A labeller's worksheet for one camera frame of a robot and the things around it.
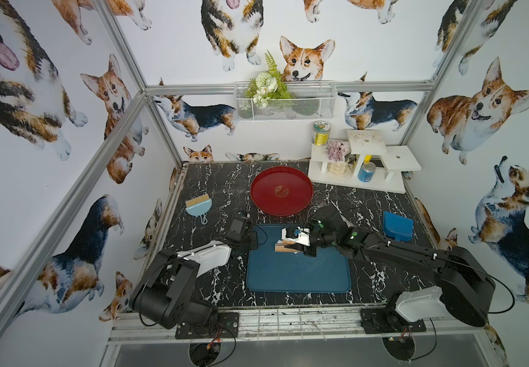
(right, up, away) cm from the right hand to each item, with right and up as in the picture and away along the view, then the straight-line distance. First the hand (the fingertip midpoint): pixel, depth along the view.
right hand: (291, 229), depth 79 cm
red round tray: (-3, +12, +31) cm, 33 cm away
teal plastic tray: (-7, -17, +7) cm, 20 cm away
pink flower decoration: (+20, +29, +16) cm, 39 cm away
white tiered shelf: (+35, +26, +28) cm, 52 cm away
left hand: (-15, -4, +15) cm, 22 cm away
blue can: (+37, +21, +28) cm, 50 cm away
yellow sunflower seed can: (+15, +38, +25) cm, 48 cm away
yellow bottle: (+37, +27, +28) cm, 54 cm away
